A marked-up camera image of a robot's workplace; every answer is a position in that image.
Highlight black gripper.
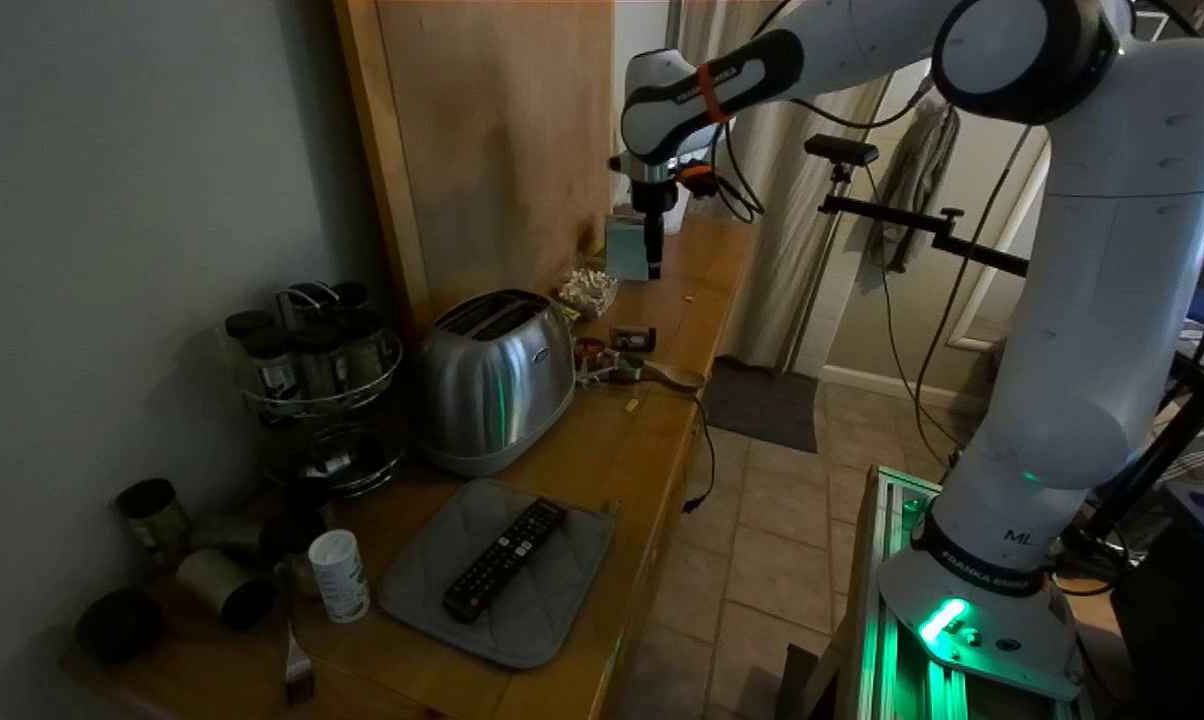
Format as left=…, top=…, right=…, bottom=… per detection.
left=613, top=152, right=694, bottom=282

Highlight robot base stand green light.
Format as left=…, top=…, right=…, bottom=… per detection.
left=836, top=461, right=1098, bottom=720

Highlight small items on counter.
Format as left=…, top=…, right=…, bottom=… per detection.
left=583, top=347, right=699, bottom=391

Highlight light blue container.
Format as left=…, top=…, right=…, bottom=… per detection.
left=606, top=203, right=654, bottom=286

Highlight white bucket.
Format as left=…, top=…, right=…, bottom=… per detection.
left=666, top=183, right=705, bottom=238

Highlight patterned white cloth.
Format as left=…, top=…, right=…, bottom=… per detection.
left=551, top=263, right=621, bottom=325

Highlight beige curtain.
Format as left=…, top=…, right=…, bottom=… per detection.
left=678, top=0, right=897, bottom=377

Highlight grey door mat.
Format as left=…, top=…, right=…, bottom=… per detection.
left=696, top=353, right=829, bottom=457

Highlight wooden cabinet side panel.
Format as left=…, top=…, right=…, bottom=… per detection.
left=327, top=0, right=621, bottom=336

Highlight silver toaster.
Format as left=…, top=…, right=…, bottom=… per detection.
left=408, top=286, right=579, bottom=480

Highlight hanging item on door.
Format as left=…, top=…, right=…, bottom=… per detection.
left=856, top=91, right=971, bottom=274

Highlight black remote control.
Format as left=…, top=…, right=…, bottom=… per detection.
left=440, top=497, right=574, bottom=626

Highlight spice rack carousel with jars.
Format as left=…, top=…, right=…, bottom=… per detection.
left=220, top=274, right=414, bottom=504

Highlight grey pot holder cloth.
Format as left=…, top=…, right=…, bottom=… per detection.
left=372, top=475, right=621, bottom=671

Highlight white plastic bottle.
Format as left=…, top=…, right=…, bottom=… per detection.
left=305, top=523, right=375, bottom=626

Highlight metal tin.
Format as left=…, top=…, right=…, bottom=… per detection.
left=112, top=475, right=193, bottom=563
left=172, top=538, right=280, bottom=631

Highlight dark blue box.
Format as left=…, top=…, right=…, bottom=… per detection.
left=1133, top=475, right=1204, bottom=720

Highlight dark round tin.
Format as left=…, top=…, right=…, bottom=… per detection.
left=75, top=584, right=172, bottom=666

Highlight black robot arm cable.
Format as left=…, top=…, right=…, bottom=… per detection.
left=678, top=76, right=768, bottom=223

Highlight black camera on stand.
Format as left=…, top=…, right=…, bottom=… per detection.
left=801, top=133, right=886, bottom=170

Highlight black toaster power cable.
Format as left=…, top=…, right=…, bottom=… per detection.
left=638, top=355, right=722, bottom=515

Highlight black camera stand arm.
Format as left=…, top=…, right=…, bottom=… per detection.
left=818, top=163, right=1037, bottom=281

